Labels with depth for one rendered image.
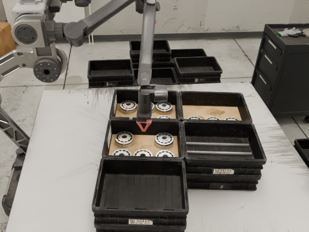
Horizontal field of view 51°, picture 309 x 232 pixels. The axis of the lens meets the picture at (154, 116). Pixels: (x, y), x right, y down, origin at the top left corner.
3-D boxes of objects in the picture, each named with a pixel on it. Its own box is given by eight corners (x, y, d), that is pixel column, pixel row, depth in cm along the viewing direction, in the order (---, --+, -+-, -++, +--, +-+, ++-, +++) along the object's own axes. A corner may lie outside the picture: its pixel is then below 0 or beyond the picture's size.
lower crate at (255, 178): (180, 190, 170) (182, 175, 162) (178, 150, 193) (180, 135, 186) (257, 192, 170) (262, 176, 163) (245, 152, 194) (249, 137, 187)
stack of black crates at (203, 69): (175, 113, 315) (179, 73, 287) (170, 96, 338) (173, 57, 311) (215, 111, 319) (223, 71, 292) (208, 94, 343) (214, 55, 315)
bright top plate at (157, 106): (156, 112, 197) (156, 111, 197) (155, 102, 205) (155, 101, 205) (173, 111, 198) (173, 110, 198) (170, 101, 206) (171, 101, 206)
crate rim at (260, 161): (184, 162, 157) (184, 159, 156) (180, 123, 181) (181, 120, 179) (266, 165, 158) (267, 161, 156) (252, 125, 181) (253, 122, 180)
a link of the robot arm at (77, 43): (60, 28, 147) (59, 22, 142) (83, 27, 148) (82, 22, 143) (61, 47, 146) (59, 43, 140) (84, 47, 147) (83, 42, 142)
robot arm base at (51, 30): (48, 39, 150) (43, 13, 143) (65, 38, 151) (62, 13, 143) (45, 47, 143) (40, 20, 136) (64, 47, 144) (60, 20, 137)
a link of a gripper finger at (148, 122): (151, 124, 155) (151, 109, 150) (151, 135, 150) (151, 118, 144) (136, 124, 155) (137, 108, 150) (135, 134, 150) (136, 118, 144)
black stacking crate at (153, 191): (93, 226, 139) (91, 210, 132) (103, 174, 162) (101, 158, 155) (186, 229, 139) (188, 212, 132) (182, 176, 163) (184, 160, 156)
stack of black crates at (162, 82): (134, 115, 310) (134, 85, 290) (132, 98, 334) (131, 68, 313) (175, 113, 315) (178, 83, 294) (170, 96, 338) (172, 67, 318)
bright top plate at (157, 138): (154, 144, 174) (154, 143, 174) (155, 132, 182) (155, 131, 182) (173, 146, 174) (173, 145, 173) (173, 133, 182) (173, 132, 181)
